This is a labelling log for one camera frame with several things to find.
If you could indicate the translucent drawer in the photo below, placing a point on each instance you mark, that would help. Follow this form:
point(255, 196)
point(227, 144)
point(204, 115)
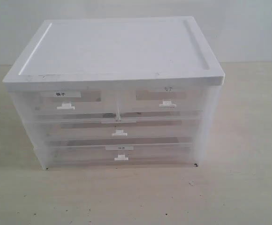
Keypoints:
point(74, 102)
point(116, 155)
point(67, 131)
point(157, 100)

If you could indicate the key bunch with blue fob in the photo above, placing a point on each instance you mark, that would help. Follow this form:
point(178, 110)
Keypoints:
point(109, 115)

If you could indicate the white plastic drawer cabinet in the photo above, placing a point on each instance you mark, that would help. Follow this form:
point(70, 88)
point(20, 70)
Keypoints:
point(115, 55)

